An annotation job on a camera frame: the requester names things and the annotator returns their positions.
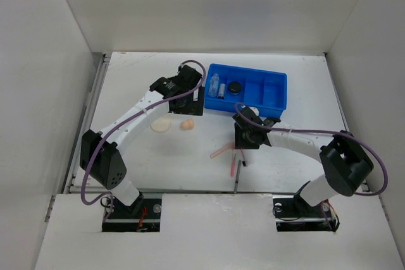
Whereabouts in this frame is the clear bottle black cap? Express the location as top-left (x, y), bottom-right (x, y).
top-left (217, 83), bottom-right (227, 99)

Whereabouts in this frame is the thin pink brush black tip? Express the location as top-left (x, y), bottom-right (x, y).
top-left (240, 149), bottom-right (247, 167)

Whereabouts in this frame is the black round compact jar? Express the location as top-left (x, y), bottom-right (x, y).
top-left (228, 81), bottom-right (242, 95)

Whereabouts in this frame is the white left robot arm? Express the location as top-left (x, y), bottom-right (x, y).
top-left (80, 59), bottom-right (207, 218)

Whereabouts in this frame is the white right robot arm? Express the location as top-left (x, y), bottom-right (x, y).
top-left (233, 107), bottom-right (374, 216)

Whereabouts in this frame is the peach makeup sponge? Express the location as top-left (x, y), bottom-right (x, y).
top-left (180, 119), bottom-right (195, 130)

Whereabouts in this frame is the grey makeup pen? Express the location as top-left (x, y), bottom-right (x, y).
top-left (234, 160), bottom-right (242, 194)

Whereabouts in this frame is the beige pink pencil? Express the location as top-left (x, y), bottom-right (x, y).
top-left (210, 142), bottom-right (234, 159)

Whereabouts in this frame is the round beige powder puff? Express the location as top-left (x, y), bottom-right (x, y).
top-left (150, 117), bottom-right (171, 133)

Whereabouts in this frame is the blue plastic organizer tray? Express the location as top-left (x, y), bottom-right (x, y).
top-left (204, 63), bottom-right (287, 118)

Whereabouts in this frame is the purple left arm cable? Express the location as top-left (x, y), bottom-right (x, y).
top-left (81, 59), bottom-right (206, 205)

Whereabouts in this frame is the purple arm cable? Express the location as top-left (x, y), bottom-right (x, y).
top-left (234, 102), bottom-right (389, 195)
top-left (81, 59), bottom-right (206, 205)

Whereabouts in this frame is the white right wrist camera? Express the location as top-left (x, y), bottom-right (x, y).
top-left (249, 107), bottom-right (259, 116)

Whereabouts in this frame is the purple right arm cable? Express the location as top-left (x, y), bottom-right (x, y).
top-left (234, 102), bottom-right (389, 195)

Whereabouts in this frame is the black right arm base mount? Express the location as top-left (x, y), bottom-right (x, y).
top-left (272, 183), bottom-right (340, 233)

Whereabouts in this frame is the aluminium rail right edge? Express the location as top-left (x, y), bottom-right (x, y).
top-left (322, 52), bottom-right (370, 192)

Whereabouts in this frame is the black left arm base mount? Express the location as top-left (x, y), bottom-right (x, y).
top-left (100, 193), bottom-right (163, 233)

